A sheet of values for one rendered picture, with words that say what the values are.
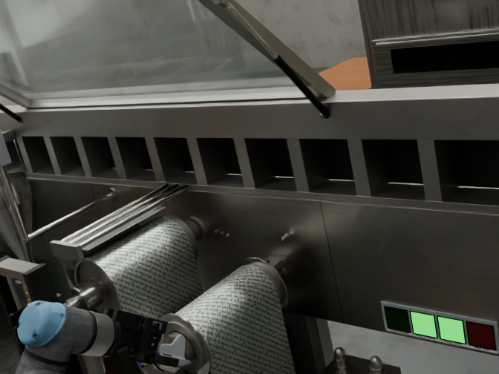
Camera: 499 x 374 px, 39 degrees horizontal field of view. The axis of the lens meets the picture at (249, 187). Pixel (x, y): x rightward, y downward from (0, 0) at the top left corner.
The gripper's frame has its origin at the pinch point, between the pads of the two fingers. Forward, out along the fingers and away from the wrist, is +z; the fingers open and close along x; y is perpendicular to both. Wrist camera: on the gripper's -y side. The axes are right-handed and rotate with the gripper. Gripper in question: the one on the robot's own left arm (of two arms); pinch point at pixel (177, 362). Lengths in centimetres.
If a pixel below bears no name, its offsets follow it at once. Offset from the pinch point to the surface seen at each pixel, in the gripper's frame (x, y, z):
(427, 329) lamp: -35, 18, 32
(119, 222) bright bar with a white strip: 25.9, 25.6, -2.5
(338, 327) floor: 107, 24, 222
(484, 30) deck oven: 22, 151, 149
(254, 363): -4.4, 3.0, 18.4
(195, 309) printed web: 0.8, 10.9, 2.1
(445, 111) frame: -44, 54, 4
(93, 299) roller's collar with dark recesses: 23.7, 7.8, -5.5
